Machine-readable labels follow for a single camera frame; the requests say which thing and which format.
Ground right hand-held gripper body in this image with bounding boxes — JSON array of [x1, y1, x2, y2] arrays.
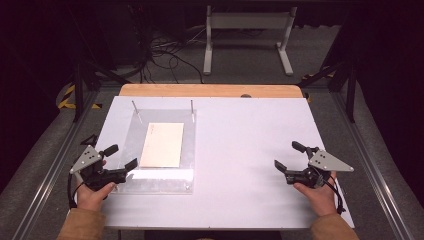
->
[[284, 146, 355, 190]]

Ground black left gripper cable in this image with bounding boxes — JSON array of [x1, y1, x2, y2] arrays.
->
[[67, 172, 85, 210]]

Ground person's right hand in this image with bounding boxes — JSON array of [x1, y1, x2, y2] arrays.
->
[[292, 171, 338, 218]]

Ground person's left hand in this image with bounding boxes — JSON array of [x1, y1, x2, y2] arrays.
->
[[75, 181, 117, 213]]

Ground yellow black hazard tape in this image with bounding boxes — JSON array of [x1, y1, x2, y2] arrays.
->
[[57, 83, 103, 111]]

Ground wooden table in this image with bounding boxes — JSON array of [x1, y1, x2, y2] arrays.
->
[[118, 83, 304, 100]]

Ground white table cover sheet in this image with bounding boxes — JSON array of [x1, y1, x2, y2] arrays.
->
[[73, 95, 356, 232]]

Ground black metal stand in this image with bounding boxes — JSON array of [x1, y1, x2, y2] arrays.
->
[[297, 19, 359, 124], [68, 49, 133, 123]]

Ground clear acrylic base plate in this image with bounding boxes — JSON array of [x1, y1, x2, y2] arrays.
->
[[114, 107, 198, 196]]

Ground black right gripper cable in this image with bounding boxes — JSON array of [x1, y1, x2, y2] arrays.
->
[[326, 179, 348, 215]]

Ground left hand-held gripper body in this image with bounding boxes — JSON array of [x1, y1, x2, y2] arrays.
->
[[69, 144, 129, 192]]

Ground beige wooden board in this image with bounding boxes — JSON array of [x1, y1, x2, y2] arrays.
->
[[139, 122, 185, 169]]

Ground black floor cables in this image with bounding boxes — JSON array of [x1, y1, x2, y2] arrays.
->
[[128, 3, 264, 85]]

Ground aluminium floor rail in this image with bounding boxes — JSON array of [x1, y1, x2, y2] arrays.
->
[[12, 87, 118, 240], [306, 84, 418, 240]]

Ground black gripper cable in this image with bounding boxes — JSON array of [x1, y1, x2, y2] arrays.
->
[[326, 179, 348, 215], [67, 172, 85, 210]]

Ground white metal stand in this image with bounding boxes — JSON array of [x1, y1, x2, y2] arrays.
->
[[202, 4, 298, 77]]

